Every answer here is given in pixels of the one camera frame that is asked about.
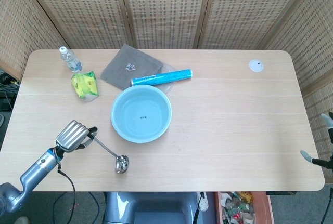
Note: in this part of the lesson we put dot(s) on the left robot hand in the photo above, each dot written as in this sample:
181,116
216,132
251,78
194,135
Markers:
74,137

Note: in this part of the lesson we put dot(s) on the grey plastic bin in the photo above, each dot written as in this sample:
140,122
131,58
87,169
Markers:
156,208

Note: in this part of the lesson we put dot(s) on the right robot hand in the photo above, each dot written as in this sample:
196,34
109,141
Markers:
316,159

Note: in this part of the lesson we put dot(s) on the grey cloth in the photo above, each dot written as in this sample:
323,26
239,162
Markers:
130,65

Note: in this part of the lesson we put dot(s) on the yellow green snack bag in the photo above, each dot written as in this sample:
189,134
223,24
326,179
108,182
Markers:
85,85

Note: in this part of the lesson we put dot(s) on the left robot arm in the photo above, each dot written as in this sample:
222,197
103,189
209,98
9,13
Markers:
31,174

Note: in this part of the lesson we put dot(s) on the small crumpled wrapper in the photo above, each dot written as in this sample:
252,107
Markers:
130,66

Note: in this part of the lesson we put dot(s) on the blue cling film roll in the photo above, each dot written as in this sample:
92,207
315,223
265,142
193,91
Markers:
162,77

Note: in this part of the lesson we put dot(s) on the clear plastic water bottle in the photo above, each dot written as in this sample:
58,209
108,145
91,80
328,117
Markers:
70,60

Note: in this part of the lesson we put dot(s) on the woven bamboo folding screen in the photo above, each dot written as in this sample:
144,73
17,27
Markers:
166,11

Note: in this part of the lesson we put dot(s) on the orange box of trash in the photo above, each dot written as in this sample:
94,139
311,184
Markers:
242,207

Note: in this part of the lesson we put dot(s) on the metal ladle black handle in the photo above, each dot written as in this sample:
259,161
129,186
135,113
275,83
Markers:
114,156

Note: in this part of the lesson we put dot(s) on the white shoe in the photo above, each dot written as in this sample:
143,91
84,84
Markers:
22,220

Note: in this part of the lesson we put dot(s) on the light blue plastic basin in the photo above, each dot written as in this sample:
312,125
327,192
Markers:
141,113

